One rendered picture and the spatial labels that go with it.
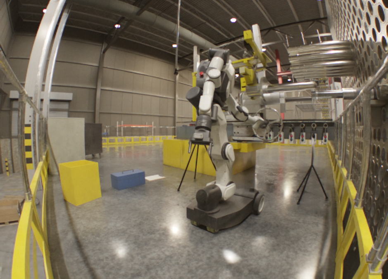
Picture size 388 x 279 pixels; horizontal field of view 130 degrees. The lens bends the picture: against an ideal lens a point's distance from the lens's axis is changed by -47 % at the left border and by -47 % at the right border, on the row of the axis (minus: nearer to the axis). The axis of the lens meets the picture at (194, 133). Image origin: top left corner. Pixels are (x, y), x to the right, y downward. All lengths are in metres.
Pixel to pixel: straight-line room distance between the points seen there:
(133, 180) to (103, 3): 8.89
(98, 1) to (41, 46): 6.65
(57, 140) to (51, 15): 2.42
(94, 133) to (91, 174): 2.91
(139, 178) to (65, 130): 1.67
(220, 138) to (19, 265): 1.34
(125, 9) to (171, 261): 10.12
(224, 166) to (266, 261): 0.81
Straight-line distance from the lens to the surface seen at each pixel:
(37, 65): 3.44
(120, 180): 2.33
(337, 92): 2.88
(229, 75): 1.33
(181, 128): 4.02
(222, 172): 1.43
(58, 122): 3.35
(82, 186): 1.97
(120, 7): 10.08
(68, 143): 3.36
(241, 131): 3.01
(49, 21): 3.83
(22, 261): 0.68
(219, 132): 1.27
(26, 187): 1.13
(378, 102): 2.91
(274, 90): 2.65
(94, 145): 4.83
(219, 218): 1.27
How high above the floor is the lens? 0.79
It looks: 1 degrees down
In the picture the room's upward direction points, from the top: straight up
